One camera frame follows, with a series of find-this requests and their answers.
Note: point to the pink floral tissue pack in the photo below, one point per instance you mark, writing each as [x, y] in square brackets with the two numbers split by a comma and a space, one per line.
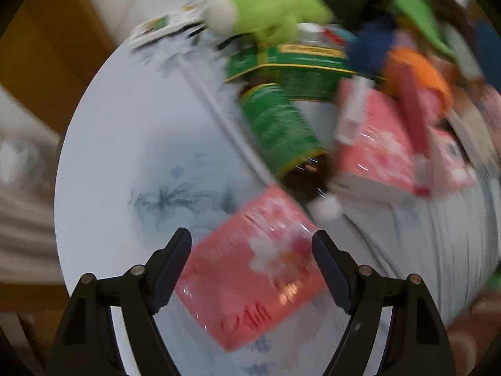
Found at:
[375, 156]
[242, 274]

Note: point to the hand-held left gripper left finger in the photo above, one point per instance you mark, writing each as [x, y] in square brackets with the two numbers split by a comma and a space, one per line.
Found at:
[172, 270]

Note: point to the small white green card box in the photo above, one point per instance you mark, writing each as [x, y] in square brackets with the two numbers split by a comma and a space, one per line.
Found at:
[164, 27]

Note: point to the small white flat box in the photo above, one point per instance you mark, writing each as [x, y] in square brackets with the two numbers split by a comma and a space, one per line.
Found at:
[352, 111]

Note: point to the green cloth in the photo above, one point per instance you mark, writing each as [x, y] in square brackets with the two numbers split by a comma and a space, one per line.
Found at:
[420, 19]

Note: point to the red orange plush toy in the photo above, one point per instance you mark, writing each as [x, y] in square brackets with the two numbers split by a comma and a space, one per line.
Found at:
[422, 74]

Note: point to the red tube box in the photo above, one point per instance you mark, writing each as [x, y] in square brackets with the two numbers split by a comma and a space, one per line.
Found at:
[413, 125]

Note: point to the pink white box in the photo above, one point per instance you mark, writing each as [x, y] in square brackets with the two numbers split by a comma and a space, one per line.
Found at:
[450, 160]

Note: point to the pig plush blue dress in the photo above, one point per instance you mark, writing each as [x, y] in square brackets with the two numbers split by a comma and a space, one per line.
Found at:
[370, 49]

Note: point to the green printed box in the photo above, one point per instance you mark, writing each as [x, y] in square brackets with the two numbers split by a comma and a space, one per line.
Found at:
[297, 70]

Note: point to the green plush toy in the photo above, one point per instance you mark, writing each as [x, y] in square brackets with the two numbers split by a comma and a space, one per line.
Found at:
[270, 8]

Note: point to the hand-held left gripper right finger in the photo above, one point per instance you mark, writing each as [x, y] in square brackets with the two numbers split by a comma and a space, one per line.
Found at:
[332, 274]

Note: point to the white round desktop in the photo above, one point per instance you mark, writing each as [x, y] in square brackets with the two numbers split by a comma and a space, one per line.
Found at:
[129, 156]

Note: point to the brown bottle green label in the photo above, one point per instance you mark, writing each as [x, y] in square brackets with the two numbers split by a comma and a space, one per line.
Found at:
[282, 129]

